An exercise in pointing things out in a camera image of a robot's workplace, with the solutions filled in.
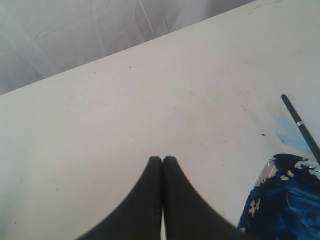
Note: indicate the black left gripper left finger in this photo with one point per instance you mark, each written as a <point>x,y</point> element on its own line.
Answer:
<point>139,215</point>

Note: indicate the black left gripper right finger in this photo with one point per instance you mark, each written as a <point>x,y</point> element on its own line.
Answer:
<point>187,216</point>

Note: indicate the black paintbrush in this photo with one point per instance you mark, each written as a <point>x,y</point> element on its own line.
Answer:
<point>302,128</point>

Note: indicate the white square paint plate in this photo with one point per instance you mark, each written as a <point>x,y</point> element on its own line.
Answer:
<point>285,201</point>

